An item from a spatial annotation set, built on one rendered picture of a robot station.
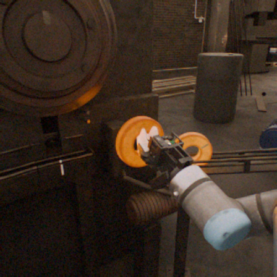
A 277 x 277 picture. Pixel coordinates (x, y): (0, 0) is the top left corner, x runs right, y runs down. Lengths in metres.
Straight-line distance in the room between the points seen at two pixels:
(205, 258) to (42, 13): 1.34
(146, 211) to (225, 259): 0.69
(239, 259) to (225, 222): 1.07
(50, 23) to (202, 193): 0.55
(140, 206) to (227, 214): 0.51
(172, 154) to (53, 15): 0.46
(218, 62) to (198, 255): 2.38
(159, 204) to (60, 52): 0.65
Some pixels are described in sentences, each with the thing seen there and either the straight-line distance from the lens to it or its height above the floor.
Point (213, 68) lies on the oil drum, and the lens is 3.30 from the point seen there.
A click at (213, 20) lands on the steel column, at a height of 1.37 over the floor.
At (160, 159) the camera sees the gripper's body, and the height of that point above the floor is 0.84.
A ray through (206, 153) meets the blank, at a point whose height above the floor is 0.71.
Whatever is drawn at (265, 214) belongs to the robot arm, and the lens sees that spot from 0.60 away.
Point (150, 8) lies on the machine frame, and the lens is 1.12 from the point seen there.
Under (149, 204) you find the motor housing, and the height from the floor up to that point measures 0.52.
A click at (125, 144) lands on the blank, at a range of 0.69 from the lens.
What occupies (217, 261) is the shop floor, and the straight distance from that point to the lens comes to 1.52.
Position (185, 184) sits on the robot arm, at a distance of 0.54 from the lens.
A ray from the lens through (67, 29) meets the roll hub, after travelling 0.72.
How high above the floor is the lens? 1.12
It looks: 23 degrees down
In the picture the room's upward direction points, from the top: straight up
